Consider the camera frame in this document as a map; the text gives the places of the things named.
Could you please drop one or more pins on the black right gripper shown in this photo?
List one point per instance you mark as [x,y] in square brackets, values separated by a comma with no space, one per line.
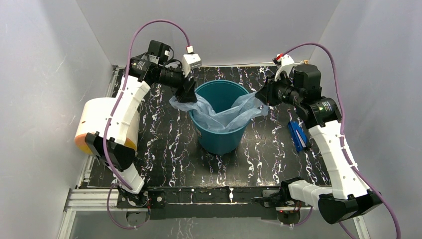
[264,95]

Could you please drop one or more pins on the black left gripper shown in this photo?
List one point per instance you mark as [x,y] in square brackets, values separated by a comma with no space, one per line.
[185,91]

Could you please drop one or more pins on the light blue plastic bag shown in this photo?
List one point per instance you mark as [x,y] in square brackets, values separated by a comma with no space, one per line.
[238,114]

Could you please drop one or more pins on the teal plastic trash bin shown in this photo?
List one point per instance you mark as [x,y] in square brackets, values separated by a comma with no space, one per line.
[221,94]

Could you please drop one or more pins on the blue stapler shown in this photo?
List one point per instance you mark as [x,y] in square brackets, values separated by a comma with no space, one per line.
[300,140]

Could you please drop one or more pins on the cream orange round container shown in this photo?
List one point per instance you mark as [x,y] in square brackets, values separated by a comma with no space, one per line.
[93,119]

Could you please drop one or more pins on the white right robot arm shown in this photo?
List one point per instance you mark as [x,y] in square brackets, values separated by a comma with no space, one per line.
[348,196]

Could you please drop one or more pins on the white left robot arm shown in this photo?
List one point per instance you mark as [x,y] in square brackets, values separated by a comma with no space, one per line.
[110,145]

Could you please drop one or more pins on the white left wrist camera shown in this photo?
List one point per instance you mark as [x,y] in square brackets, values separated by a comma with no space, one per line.
[190,61]

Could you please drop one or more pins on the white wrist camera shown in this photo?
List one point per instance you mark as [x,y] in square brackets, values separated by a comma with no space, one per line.
[283,63]
[190,61]

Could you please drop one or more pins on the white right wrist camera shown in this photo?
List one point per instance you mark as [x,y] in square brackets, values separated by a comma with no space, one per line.
[283,63]

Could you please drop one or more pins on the black front mounting rail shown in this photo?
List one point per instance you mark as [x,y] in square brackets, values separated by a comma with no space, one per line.
[214,202]

